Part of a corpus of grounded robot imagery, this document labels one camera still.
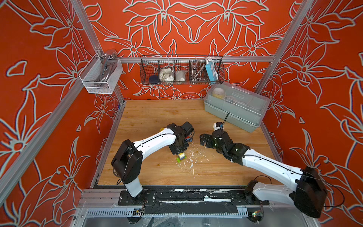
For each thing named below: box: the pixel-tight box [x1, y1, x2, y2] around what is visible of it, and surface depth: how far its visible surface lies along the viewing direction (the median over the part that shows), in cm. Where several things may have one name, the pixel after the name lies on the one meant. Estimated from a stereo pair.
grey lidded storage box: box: [203, 81, 271, 133], surface depth 96 cm
